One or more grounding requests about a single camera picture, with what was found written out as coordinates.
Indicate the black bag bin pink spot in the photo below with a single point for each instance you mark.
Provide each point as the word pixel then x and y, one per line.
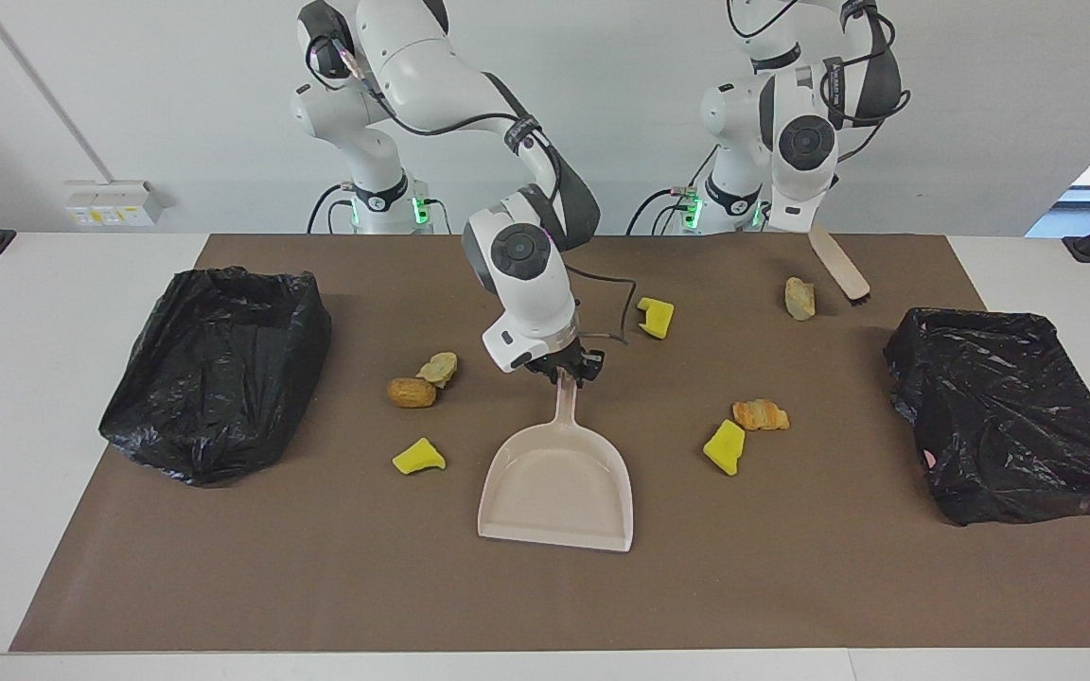
pixel 1009 426

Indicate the brown round bread piece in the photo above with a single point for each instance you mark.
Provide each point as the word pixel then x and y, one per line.
pixel 411 392

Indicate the brown table mat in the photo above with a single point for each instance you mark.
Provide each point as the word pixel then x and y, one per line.
pixel 545 596

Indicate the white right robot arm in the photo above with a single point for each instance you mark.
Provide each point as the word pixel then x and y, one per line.
pixel 441 66

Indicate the yellow sponge piece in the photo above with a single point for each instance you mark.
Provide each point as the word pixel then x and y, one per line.
pixel 418 459
pixel 725 446
pixel 657 317

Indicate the pale bread piece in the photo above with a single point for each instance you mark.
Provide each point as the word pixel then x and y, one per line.
pixel 799 298
pixel 438 368

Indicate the black trash bag bin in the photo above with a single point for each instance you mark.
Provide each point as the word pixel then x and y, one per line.
pixel 214 378

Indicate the beige plastic dustpan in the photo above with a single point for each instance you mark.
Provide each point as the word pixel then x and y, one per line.
pixel 554 492

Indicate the white wall socket box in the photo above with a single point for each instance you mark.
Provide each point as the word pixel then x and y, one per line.
pixel 110 203

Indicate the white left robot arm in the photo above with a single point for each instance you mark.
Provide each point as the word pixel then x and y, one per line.
pixel 805 180

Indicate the orange striped bread piece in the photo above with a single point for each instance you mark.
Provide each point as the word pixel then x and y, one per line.
pixel 760 414

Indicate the beige hand brush black bristles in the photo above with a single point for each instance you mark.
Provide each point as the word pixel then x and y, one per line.
pixel 843 270

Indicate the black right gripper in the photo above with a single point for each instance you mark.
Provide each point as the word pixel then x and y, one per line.
pixel 573 361

